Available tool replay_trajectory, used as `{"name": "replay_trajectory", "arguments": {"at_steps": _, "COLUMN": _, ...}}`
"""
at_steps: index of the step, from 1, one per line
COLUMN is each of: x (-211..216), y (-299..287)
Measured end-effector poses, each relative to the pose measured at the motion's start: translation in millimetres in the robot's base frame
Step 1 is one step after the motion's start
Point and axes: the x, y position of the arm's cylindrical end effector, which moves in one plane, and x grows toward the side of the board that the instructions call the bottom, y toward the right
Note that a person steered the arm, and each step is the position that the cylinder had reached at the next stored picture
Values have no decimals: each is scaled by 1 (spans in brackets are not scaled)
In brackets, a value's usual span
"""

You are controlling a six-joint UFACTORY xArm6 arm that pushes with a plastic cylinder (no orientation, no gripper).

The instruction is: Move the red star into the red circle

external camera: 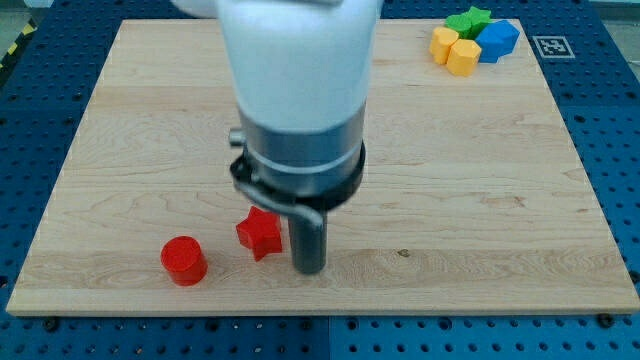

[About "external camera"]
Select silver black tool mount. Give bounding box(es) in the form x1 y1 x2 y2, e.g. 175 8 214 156
229 105 366 211

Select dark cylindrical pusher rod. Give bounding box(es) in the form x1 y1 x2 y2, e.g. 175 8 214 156
288 212 327 275

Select red star block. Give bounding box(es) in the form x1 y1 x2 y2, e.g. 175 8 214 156
236 206 283 262

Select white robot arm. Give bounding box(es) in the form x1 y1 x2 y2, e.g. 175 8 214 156
173 0 381 274

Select green star block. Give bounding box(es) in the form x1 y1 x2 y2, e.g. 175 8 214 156
464 6 492 38

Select red cylinder block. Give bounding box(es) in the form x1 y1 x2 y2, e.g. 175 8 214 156
160 236 208 286

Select wooden board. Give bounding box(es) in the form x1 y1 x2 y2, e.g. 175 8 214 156
7 20 639 317

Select yellow block rear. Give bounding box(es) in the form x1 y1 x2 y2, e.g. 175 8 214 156
429 26 459 65

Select yellow hexagon block front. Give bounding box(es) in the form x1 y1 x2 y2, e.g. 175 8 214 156
446 39 482 77

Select green cylinder block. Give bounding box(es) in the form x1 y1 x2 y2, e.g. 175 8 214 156
445 14 472 39

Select blue hexagon block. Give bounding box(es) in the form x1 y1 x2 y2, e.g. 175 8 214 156
475 20 520 63

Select fiducial marker tag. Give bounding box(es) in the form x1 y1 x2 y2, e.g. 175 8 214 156
533 35 575 59

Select grey cable on mount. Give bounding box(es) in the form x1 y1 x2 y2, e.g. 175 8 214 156
232 178 325 226

